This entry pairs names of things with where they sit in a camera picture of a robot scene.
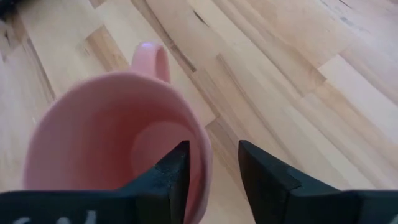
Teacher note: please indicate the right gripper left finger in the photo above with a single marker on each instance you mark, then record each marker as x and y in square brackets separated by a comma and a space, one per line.
[155, 199]

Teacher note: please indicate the pink faceted mug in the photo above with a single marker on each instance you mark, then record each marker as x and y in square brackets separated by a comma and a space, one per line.
[93, 130]

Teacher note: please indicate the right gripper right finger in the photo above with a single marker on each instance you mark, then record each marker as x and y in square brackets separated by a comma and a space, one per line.
[280, 199]

